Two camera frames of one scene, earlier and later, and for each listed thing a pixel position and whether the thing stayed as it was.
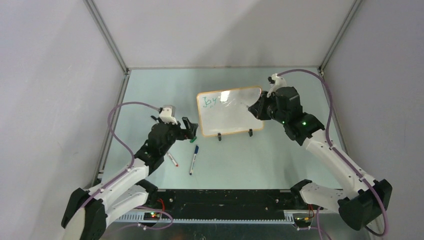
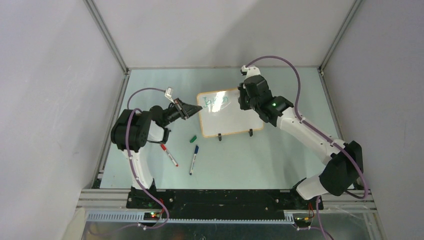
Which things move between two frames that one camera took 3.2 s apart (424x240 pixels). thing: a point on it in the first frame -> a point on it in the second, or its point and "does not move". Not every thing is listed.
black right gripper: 258,108 -> 243,106
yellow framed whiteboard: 226,111 does not move
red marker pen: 172,159 does not move
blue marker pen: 196,152 does not move
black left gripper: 183,134 -> 190,109
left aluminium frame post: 97,17 does not move
